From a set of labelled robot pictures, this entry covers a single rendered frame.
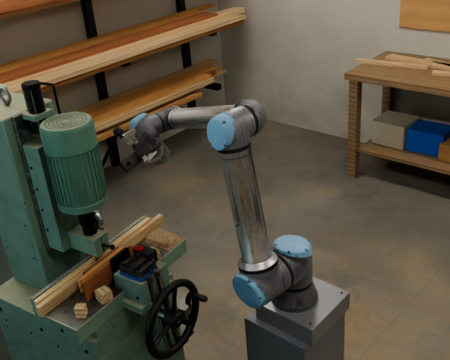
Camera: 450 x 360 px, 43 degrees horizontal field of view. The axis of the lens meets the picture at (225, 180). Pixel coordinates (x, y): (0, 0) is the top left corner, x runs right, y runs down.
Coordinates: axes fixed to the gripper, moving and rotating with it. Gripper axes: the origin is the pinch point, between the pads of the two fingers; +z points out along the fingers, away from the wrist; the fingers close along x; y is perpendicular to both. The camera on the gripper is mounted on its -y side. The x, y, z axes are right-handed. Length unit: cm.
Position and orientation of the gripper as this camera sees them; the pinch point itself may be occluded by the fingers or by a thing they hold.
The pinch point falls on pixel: (131, 149)
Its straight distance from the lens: 209.4
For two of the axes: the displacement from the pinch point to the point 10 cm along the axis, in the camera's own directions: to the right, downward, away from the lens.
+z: -1.3, -0.5, -9.9
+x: 7.1, 6.9, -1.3
